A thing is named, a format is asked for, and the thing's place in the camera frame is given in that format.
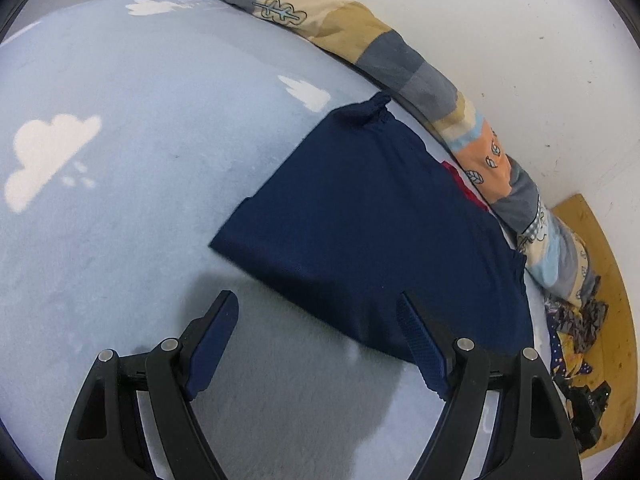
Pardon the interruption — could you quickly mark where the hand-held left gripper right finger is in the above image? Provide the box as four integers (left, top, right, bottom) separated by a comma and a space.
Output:
395, 291, 583, 480

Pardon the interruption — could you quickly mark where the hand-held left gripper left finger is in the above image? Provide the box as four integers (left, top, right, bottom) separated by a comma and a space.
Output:
55, 290, 240, 480

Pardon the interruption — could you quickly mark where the navy work jacket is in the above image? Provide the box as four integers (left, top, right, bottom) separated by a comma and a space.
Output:
208, 91, 533, 366

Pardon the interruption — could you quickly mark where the navy yellow starred cloth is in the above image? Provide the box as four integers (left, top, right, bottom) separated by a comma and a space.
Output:
547, 330, 596, 386

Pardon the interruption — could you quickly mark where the bed with cloud-print sheet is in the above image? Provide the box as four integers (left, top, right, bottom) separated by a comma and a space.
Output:
0, 0, 566, 480

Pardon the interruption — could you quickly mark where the grey red patterned cloth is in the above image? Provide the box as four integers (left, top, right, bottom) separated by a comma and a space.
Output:
542, 295, 608, 356

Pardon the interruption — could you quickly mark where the wooden headboard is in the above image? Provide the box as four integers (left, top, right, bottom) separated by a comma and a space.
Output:
550, 192, 633, 461

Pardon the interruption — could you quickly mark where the rolled patchwork quilt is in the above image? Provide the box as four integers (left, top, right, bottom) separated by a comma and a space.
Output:
172, 0, 603, 311

